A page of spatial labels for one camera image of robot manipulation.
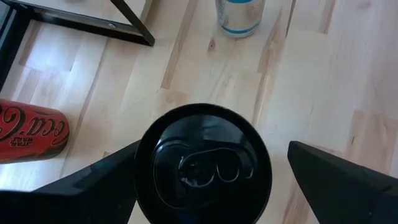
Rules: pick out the red Coca-Cola can black script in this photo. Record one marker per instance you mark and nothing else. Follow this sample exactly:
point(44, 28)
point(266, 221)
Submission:
point(31, 133)

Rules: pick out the blue silver Red Bull can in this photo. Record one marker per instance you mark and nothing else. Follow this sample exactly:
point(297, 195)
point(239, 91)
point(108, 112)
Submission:
point(239, 18)

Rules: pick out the white Celsius Peach Vibe can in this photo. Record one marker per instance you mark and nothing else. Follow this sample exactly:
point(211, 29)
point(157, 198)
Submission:
point(202, 168)

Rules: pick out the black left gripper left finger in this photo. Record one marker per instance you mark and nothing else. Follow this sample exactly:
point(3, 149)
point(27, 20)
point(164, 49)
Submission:
point(77, 202)

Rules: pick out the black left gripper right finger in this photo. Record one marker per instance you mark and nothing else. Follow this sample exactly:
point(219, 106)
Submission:
point(348, 199)

